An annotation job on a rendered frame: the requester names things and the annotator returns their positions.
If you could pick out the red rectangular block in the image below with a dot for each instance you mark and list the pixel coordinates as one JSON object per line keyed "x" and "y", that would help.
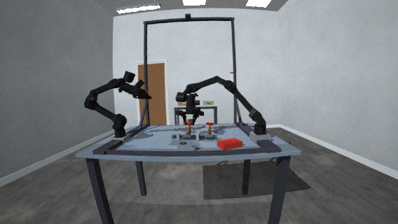
{"x": 229, "y": 143}

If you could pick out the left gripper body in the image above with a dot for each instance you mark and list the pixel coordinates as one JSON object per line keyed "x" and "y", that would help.
{"x": 180, "y": 113}

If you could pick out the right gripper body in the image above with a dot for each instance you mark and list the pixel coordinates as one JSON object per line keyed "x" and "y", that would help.
{"x": 134, "y": 91}

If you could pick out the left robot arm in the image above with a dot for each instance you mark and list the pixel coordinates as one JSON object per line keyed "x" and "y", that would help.
{"x": 260, "y": 126}

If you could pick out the grey metal frame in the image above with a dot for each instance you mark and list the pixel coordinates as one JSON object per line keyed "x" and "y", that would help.
{"x": 146, "y": 105}

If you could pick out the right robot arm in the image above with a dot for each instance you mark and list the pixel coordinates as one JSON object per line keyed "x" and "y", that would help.
{"x": 117, "y": 119}

